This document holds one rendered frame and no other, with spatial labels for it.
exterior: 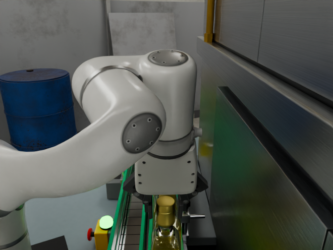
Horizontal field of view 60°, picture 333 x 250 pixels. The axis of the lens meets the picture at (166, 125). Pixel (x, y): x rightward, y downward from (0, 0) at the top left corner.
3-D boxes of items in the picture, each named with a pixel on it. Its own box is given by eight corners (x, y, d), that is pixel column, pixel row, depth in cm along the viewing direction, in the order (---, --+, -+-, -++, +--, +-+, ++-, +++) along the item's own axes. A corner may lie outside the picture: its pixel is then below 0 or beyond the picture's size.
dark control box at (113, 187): (126, 200, 120) (125, 182, 117) (107, 200, 120) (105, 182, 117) (128, 188, 128) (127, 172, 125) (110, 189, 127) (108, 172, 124)
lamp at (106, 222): (112, 230, 93) (111, 222, 92) (98, 230, 93) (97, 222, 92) (114, 220, 97) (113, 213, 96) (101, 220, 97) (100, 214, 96)
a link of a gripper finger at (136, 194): (151, 181, 51) (152, 205, 55) (134, 181, 51) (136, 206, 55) (151, 195, 48) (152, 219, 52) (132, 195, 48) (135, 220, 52)
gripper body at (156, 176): (197, 120, 46) (193, 170, 53) (133, 120, 46) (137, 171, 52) (204, 151, 40) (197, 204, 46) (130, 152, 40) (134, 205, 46)
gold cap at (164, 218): (175, 227, 52) (176, 207, 50) (155, 227, 52) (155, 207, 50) (174, 214, 55) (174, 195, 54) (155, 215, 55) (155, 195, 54)
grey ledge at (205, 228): (215, 262, 86) (217, 232, 82) (185, 263, 86) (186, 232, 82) (187, 135, 174) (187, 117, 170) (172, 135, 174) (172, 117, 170)
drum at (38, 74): (14, 156, 317) (-5, 70, 283) (72, 144, 347) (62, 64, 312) (19, 185, 265) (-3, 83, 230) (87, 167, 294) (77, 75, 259)
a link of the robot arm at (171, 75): (85, 89, 28) (62, 55, 35) (99, 167, 34) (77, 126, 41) (210, 59, 34) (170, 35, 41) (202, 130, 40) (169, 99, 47)
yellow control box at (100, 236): (117, 251, 94) (115, 232, 92) (94, 251, 94) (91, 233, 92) (120, 235, 101) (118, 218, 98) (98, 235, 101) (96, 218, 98)
